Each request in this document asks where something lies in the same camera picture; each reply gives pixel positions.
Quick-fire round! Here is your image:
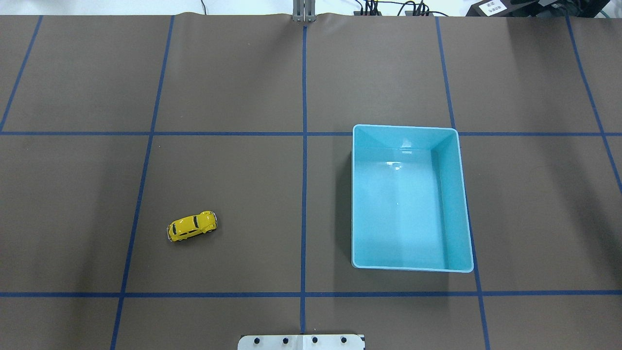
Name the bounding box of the yellow beetle toy car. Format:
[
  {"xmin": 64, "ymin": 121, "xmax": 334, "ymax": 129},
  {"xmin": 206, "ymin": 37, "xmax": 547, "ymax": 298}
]
[{"xmin": 167, "ymin": 210, "xmax": 218, "ymax": 242}]

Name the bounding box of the light blue plastic bin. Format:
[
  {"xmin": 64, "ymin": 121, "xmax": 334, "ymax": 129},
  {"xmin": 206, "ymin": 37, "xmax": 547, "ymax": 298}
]
[{"xmin": 351, "ymin": 124, "xmax": 475, "ymax": 273}]

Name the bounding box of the grey aluminium post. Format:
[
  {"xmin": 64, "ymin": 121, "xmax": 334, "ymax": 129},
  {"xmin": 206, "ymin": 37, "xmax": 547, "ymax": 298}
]
[{"xmin": 293, "ymin": 0, "xmax": 317, "ymax": 23}]

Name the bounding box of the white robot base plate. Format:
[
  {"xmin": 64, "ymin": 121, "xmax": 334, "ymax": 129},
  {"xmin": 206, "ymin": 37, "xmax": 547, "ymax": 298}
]
[{"xmin": 237, "ymin": 334, "xmax": 366, "ymax": 350}]

